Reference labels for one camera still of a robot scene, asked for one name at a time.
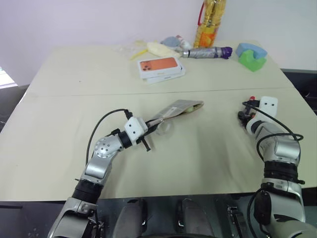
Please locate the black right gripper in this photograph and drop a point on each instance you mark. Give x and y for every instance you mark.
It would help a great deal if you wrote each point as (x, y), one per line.
(248, 110)

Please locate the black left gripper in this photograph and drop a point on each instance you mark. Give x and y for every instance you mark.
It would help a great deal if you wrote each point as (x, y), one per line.
(145, 138)

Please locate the red marker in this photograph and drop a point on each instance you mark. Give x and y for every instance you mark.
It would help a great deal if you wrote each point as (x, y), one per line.
(252, 97)

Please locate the beige grid pouch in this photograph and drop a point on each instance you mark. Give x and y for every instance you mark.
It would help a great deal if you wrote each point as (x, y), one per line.
(177, 109)

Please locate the yellow-green highlighter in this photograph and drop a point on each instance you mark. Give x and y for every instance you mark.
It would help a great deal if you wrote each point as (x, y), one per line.
(191, 108)

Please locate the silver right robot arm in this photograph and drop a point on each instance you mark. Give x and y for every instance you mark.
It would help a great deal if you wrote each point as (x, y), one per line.
(280, 158)

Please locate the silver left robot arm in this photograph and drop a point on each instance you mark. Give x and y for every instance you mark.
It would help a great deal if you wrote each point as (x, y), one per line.
(99, 163)

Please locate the grey-blue soft pouch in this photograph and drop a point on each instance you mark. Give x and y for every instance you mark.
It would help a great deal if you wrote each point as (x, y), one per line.
(171, 41)

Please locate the green foam block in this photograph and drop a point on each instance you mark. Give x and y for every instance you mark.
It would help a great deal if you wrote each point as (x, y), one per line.
(251, 62)

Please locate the white box with orange phone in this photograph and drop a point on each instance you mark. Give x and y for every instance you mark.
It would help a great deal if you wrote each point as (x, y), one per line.
(159, 67)

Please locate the blue foam block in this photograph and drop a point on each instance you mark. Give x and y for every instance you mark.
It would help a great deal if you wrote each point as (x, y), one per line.
(252, 50)

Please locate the black side cabinet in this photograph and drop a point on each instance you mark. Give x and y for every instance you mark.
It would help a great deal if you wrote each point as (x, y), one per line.
(303, 81)

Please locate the yellow plastic stick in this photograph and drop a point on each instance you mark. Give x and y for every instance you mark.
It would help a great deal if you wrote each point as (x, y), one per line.
(138, 54)

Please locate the cream plush cloth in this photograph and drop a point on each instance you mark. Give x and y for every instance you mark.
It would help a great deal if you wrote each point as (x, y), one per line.
(161, 49)

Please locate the clear plastic wrapper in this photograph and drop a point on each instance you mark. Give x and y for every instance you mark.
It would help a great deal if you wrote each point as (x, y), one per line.
(125, 47)

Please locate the small white bottle red print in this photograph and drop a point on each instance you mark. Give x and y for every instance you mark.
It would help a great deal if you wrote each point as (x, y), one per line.
(183, 42)

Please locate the yellow cooking oil bottle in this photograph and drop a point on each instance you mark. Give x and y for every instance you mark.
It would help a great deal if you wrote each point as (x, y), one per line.
(210, 24)

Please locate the dark rounded shape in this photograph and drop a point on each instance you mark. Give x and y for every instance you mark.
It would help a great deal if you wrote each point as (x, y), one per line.
(194, 218)
(131, 218)

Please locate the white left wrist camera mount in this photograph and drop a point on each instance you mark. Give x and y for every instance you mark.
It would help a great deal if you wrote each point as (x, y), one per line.
(134, 129)

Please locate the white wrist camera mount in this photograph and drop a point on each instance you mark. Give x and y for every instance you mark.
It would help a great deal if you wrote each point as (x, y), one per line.
(268, 105)
(134, 129)

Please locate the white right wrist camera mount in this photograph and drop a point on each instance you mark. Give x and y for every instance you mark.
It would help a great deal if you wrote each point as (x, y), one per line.
(268, 105)

